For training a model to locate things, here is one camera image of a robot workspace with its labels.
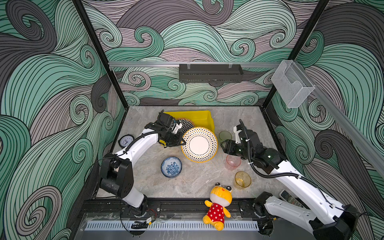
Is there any round pressure gauge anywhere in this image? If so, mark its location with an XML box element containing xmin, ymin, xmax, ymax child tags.
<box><xmin>118</xmin><ymin>134</ymin><xmax>135</xmax><ymax>148</ymax></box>

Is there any geometric flower pattern plate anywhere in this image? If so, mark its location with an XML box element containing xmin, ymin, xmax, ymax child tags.
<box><xmin>177</xmin><ymin>118</ymin><xmax>195</xmax><ymax>134</ymax></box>

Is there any white remote control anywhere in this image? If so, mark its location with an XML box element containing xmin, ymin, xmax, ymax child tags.
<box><xmin>279</xmin><ymin>190</ymin><xmax>304</xmax><ymax>208</ymax></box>

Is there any clear plastic wall holder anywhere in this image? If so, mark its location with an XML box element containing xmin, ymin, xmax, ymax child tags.
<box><xmin>271</xmin><ymin>60</ymin><xmax>315</xmax><ymax>109</ymax></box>

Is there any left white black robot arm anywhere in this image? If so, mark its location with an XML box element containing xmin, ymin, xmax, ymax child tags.
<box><xmin>100</xmin><ymin>112</ymin><xmax>186</xmax><ymax>209</ymax></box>

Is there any white slotted cable duct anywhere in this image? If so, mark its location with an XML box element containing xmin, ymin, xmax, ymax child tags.
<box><xmin>85</xmin><ymin>220</ymin><xmax>259</xmax><ymax>232</ymax></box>

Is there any blue floral bowl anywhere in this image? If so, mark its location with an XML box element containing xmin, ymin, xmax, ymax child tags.
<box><xmin>161</xmin><ymin>157</ymin><xmax>182</xmax><ymax>179</ymax></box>

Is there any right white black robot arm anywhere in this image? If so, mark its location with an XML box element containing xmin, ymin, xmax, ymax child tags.
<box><xmin>221</xmin><ymin>123</ymin><xmax>361</xmax><ymax>240</ymax></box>

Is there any green transparent cup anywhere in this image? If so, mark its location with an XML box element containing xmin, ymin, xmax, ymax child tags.
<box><xmin>219</xmin><ymin>131</ymin><xmax>233</xmax><ymax>144</ymax></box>

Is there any yellow plush toy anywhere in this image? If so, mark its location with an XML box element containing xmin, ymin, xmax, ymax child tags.
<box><xmin>203</xmin><ymin>183</ymin><xmax>233</xmax><ymax>231</ymax></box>

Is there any black wall shelf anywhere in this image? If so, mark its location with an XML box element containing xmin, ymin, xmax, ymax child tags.
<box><xmin>179</xmin><ymin>64</ymin><xmax>244</xmax><ymax>84</ymax></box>

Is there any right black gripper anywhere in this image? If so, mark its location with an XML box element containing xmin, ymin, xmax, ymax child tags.
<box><xmin>220</xmin><ymin>138</ymin><xmax>257</xmax><ymax>163</ymax></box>

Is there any pink transparent cup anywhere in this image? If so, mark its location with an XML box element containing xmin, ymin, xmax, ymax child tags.
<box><xmin>225</xmin><ymin>155</ymin><xmax>242</xmax><ymax>171</ymax></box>

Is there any amber transparent cup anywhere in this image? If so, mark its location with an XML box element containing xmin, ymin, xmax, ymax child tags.
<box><xmin>234</xmin><ymin>171</ymin><xmax>252</xmax><ymax>189</ymax></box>

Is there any yellow plastic bin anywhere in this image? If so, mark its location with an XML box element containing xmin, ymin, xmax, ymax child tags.
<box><xmin>165</xmin><ymin>111</ymin><xmax>215</xmax><ymax>133</ymax></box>

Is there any yellow rimmed dotted plate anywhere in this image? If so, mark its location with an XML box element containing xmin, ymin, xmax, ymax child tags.
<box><xmin>181</xmin><ymin>127</ymin><xmax>219</xmax><ymax>163</ymax></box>

